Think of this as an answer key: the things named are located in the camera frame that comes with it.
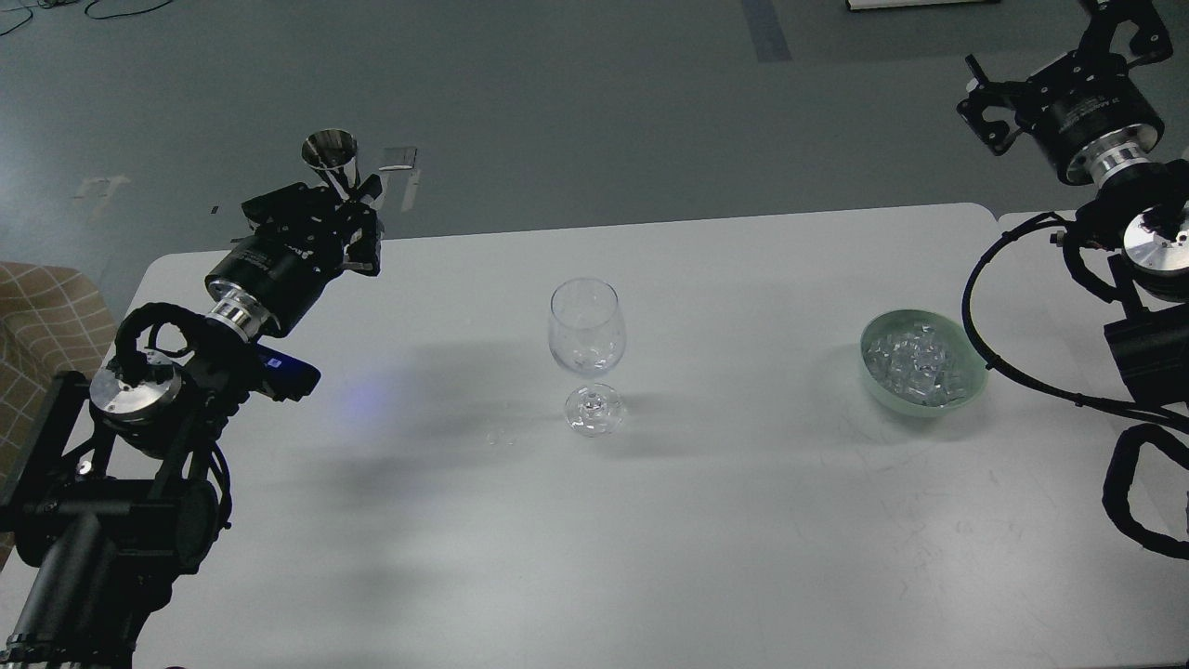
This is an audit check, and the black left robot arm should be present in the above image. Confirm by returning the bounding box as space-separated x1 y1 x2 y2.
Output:
4 168 384 668

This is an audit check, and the green bowl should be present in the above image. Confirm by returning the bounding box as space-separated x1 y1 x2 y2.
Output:
857 309 988 419

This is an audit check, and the steel double jigger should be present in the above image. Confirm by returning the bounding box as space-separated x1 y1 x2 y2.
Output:
301 128 360 202

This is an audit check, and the black cable on floor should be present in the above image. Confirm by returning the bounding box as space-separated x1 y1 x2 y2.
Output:
0 0 176 38

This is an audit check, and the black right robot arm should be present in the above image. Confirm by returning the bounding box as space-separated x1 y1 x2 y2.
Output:
956 1 1188 560

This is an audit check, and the pile of ice cubes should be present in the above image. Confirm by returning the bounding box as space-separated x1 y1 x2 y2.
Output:
863 321 975 408

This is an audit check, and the clear wine glass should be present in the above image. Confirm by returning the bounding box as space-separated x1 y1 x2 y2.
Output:
548 278 627 438

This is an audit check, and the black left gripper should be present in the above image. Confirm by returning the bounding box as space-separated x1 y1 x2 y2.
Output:
205 173 384 339

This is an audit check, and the beige checkered chair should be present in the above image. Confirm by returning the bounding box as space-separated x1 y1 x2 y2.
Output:
0 261 118 568

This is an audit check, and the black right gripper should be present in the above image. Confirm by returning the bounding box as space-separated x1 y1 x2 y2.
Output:
957 1 1174 187

